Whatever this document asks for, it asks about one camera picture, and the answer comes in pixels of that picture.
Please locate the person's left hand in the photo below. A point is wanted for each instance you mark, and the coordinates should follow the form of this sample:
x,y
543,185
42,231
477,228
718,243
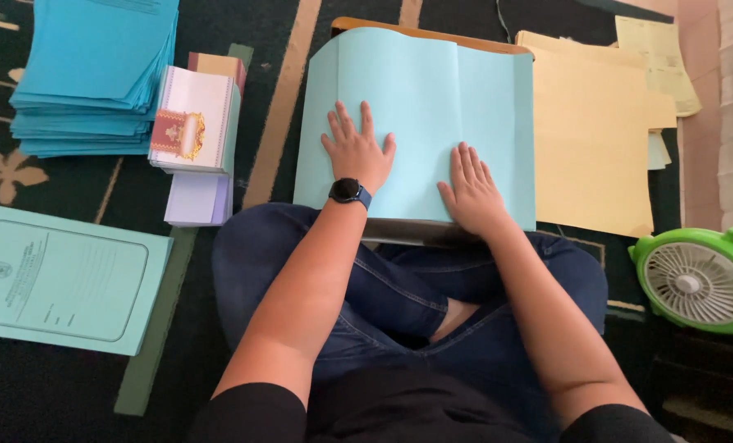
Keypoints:
x,y
357,157

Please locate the person's right hand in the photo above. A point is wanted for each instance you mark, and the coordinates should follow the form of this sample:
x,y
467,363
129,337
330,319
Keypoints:
x,y
474,200

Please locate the large light blue paper sheet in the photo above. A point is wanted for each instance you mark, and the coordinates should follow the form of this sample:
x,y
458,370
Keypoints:
x,y
416,92

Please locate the person's blue jeans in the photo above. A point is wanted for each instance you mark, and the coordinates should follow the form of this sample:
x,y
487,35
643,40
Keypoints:
x,y
397,289

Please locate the person's bare foot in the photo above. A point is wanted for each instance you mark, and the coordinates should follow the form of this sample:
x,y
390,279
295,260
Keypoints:
x,y
456,317

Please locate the stack of yellow manila folders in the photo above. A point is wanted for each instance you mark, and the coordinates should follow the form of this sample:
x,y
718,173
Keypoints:
x,y
588,141

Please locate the wooden lap desk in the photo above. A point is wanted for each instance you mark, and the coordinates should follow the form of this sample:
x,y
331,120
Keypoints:
x,y
372,24

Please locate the stack of lavender papers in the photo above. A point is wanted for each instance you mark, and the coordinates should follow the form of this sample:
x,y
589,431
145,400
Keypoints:
x,y
195,198

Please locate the stack of brown booklets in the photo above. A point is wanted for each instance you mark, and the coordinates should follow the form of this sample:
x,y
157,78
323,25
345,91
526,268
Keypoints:
x,y
216,63

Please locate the stack of ornate white cards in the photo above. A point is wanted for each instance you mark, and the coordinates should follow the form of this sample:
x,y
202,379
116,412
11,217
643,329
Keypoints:
x,y
194,98

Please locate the small pale blue paper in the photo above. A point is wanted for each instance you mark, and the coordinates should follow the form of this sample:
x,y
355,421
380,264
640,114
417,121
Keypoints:
x,y
658,151

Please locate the person's black shirt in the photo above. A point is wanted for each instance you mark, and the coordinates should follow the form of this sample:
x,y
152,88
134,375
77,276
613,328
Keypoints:
x,y
403,412

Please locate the pale yellow printed sheet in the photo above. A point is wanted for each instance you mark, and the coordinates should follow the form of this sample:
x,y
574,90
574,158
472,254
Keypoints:
x,y
662,55

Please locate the green portable fan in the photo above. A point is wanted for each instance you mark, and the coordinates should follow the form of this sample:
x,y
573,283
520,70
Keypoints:
x,y
699,283

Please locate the stack of blue folders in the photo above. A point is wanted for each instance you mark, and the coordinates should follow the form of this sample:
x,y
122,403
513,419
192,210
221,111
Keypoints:
x,y
89,61

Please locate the dark wooden furniture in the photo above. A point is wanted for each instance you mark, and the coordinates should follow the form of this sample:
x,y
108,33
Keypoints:
x,y
705,381

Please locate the teal printed folder cover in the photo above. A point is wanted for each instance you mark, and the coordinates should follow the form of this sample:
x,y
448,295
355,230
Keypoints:
x,y
65,277

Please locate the dark green patterned carpet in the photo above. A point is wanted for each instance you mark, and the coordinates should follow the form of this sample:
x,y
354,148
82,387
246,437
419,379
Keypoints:
x,y
65,387

